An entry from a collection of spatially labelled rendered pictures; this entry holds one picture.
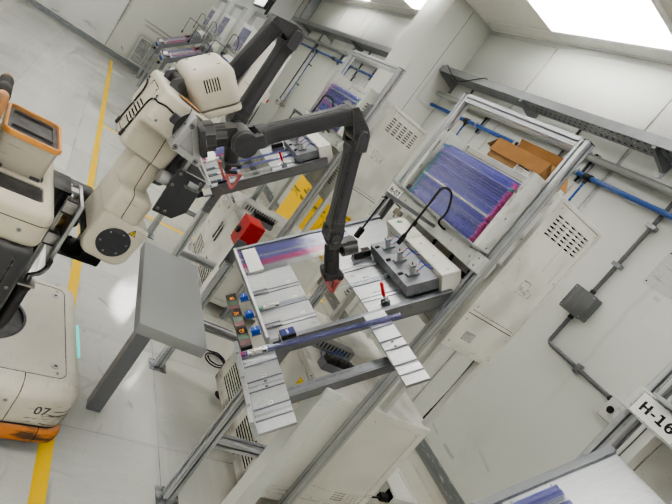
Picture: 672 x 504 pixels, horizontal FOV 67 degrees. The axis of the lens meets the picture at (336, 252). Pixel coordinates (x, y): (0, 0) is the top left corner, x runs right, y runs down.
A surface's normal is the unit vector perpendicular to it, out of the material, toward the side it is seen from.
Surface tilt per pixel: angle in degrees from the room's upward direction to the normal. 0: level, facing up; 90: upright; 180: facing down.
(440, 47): 90
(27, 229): 90
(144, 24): 90
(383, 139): 90
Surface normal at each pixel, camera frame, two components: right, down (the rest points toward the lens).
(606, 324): -0.73, -0.42
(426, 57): 0.33, 0.47
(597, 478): -0.09, -0.85
